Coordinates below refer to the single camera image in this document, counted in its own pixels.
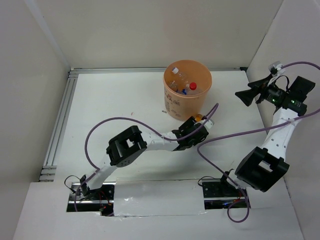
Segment orange juice bottle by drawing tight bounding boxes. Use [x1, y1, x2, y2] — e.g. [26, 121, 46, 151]
[193, 114, 204, 122]

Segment Pocari Sweat blue label bottle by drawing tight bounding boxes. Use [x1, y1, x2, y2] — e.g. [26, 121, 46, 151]
[176, 88, 190, 96]

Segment red label bottle red cap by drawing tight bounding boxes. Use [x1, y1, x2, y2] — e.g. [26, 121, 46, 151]
[184, 82, 203, 96]

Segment clear bottle white cap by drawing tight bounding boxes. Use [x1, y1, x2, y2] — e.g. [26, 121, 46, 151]
[168, 67, 189, 92]

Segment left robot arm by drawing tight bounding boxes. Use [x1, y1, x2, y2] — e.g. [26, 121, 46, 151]
[80, 116, 214, 200]

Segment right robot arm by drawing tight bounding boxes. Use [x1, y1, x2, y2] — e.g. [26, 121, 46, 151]
[218, 75, 316, 196]

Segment peach capybara plastic bin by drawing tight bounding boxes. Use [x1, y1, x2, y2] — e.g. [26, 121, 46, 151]
[163, 59, 212, 121]

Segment white taped cover sheet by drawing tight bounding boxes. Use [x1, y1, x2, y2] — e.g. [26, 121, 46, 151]
[113, 179, 206, 217]

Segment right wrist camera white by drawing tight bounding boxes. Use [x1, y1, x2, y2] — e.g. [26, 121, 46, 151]
[268, 61, 285, 78]

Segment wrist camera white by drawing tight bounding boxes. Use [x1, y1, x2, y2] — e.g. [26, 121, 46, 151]
[268, 61, 285, 78]
[201, 119, 215, 131]

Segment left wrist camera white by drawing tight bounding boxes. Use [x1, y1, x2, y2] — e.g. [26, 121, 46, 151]
[201, 119, 215, 131]

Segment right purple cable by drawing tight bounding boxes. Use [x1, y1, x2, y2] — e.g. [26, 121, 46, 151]
[196, 60, 320, 223]

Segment purple cable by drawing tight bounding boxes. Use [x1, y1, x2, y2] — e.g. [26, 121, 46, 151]
[74, 102, 220, 201]
[196, 60, 320, 223]

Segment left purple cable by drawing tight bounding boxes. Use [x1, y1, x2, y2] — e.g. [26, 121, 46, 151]
[74, 102, 220, 201]

